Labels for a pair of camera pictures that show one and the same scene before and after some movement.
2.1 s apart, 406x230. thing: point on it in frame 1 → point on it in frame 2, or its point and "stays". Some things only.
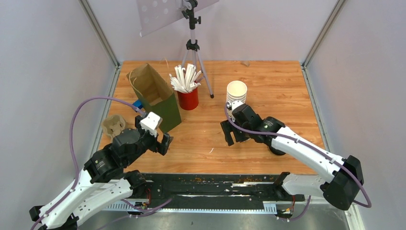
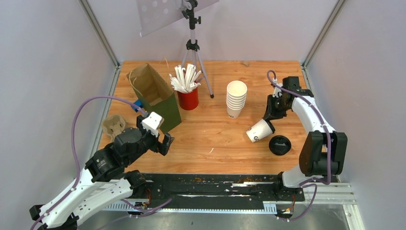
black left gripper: (158, 146) stays
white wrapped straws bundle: (185, 80) stays
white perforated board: (153, 14) stays
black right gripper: (227, 128) → (270, 113)
